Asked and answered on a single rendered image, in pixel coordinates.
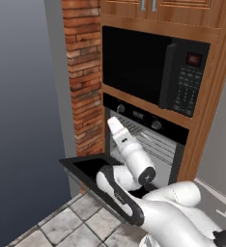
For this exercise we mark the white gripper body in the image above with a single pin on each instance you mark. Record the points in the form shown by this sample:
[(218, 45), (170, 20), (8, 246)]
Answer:
[(115, 126)]

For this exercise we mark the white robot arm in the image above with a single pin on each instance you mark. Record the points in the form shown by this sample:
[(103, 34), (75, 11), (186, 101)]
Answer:
[(169, 212)]

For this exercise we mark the dark round oven knob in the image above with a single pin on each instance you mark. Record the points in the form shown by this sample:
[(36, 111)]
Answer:
[(156, 124), (120, 108)]

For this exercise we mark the black oven door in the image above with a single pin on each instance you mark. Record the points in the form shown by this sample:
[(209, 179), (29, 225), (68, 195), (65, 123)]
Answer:
[(86, 167)]

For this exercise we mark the black built-in oven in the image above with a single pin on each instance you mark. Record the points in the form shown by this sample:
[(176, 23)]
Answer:
[(169, 128)]

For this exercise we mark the black microwave oven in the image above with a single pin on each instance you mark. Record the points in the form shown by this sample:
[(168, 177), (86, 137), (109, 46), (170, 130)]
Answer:
[(134, 64)]

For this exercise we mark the wooden cupboard door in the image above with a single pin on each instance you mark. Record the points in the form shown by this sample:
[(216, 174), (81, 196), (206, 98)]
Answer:
[(189, 9), (121, 6)]

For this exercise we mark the wooden cabinet housing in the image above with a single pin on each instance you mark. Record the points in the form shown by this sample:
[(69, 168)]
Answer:
[(211, 96)]

